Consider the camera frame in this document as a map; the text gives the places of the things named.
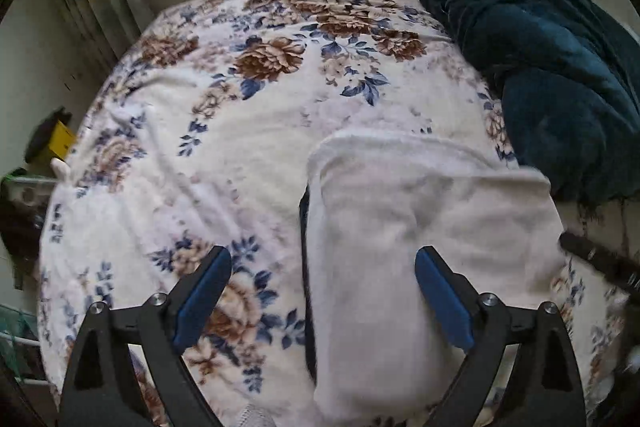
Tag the yellow box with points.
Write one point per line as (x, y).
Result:
(60, 139)

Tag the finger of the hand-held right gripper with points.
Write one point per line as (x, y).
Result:
(600, 259)

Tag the dark cloth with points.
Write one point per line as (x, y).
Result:
(306, 232)

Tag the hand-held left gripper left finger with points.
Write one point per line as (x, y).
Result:
(202, 302)

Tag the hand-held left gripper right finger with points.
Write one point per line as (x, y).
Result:
(442, 302)

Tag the white garment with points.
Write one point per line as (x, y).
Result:
(400, 217)

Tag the dark teal blanket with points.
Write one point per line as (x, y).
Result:
(550, 57)

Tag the floral blanket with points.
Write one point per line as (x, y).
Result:
(225, 132)

